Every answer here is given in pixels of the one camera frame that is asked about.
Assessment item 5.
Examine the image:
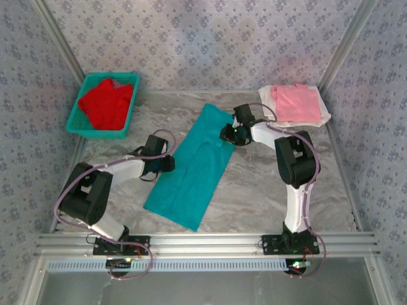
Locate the white t-shirt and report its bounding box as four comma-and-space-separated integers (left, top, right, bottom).
258, 84, 332, 128

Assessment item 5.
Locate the aluminium table edge rail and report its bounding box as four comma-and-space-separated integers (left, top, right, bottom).
49, 136, 86, 234
327, 123, 363, 231

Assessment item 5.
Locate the aluminium mounting rail beam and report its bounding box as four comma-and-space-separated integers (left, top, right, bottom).
34, 233, 381, 257

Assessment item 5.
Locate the red t-shirt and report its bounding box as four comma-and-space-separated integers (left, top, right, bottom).
78, 78, 134, 131

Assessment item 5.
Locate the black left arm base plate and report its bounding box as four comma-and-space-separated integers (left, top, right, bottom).
92, 234, 151, 257

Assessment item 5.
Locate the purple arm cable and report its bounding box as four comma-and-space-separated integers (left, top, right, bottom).
247, 102, 329, 280
53, 128, 177, 281

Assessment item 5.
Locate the controller board with LEDs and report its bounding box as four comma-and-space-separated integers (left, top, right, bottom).
106, 258, 133, 277
285, 259, 311, 276

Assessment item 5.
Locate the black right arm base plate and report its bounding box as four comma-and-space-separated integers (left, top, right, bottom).
261, 234, 321, 255

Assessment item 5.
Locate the teal t-shirt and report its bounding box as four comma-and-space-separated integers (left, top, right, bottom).
142, 103, 238, 232

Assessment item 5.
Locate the pink t-shirt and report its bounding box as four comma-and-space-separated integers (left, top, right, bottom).
270, 83, 321, 123

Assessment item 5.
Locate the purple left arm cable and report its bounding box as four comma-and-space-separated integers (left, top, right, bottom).
53, 128, 177, 281

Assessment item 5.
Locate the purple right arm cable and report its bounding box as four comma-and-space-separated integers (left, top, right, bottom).
247, 102, 329, 280

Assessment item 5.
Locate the aluminium frame post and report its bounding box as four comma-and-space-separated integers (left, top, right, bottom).
317, 0, 381, 93
33, 0, 86, 85

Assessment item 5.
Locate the grey slotted cable duct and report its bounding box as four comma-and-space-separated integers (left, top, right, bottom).
46, 257, 292, 273

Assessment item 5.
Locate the teal plastic basket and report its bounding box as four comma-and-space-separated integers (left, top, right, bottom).
66, 72, 141, 140

